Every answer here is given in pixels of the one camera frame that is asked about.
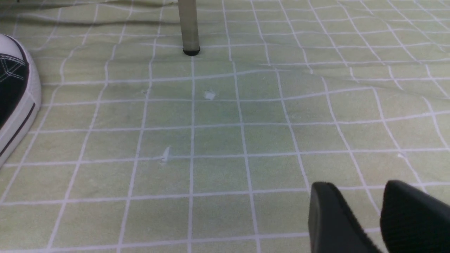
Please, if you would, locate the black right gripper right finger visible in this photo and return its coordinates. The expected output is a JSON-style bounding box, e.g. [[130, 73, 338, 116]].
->
[[380, 180, 450, 253]]

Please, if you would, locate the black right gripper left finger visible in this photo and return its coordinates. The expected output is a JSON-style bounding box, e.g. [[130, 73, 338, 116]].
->
[[308, 182, 381, 253]]

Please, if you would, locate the stainless steel shoe rack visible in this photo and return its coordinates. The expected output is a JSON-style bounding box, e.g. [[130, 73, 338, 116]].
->
[[178, 0, 200, 56]]

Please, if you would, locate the black canvas sneaker right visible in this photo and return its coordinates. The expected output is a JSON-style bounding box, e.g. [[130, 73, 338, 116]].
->
[[0, 34, 42, 165]]

